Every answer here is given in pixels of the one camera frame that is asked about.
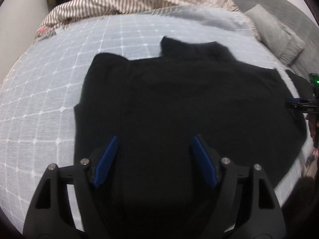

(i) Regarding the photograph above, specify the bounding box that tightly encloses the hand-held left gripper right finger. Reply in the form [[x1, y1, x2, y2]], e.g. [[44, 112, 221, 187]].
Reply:
[[191, 134, 286, 239]]

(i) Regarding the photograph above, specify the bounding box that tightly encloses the striped duvet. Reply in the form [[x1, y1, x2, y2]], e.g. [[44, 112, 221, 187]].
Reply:
[[35, 0, 262, 41]]

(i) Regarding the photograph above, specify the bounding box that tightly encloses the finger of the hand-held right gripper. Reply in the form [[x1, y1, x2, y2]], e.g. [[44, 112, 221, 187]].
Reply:
[[285, 98, 311, 109]]

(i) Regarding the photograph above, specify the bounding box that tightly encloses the dark cloth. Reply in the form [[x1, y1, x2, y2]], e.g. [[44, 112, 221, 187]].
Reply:
[[285, 70, 312, 100]]

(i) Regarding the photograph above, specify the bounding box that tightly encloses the black coat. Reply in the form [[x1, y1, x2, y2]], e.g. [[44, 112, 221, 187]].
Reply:
[[73, 36, 307, 239]]

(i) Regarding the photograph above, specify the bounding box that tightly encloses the light blue checked blanket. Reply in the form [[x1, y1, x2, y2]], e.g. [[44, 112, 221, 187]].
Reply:
[[0, 5, 314, 232]]

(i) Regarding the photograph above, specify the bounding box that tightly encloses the person's right hand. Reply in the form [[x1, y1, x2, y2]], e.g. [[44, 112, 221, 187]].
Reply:
[[308, 116, 319, 150]]

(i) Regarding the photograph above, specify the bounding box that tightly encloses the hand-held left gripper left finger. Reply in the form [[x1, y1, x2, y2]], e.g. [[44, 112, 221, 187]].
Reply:
[[24, 136, 119, 239]]

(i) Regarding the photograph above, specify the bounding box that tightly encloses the pink patterned cloth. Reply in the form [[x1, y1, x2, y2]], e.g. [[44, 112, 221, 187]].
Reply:
[[37, 25, 55, 37]]

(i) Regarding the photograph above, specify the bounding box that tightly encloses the grey pillow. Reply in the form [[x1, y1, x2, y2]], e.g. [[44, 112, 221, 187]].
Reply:
[[244, 4, 306, 66]]

